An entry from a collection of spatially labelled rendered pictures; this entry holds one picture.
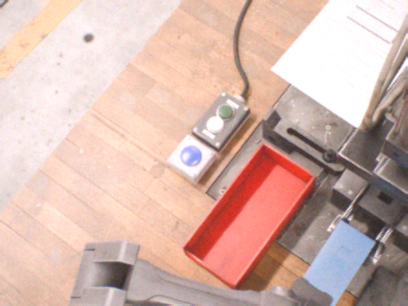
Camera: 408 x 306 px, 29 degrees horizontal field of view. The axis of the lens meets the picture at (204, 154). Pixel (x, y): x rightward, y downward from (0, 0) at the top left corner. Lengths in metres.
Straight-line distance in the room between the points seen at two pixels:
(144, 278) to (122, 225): 0.48
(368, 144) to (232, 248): 0.34
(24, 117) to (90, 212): 1.18
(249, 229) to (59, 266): 0.36
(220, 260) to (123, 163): 0.27
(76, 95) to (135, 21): 0.33
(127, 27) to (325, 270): 1.57
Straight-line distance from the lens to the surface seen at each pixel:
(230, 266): 1.46
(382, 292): 1.45
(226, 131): 1.52
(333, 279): 1.37
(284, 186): 1.50
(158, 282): 1.04
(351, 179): 1.43
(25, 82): 2.73
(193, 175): 1.49
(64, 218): 1.54
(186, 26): 1.66
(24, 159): 2.61
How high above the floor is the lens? 2.32
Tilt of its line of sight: 68 degrees down
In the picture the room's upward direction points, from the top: 11 degrees counter-clockwise
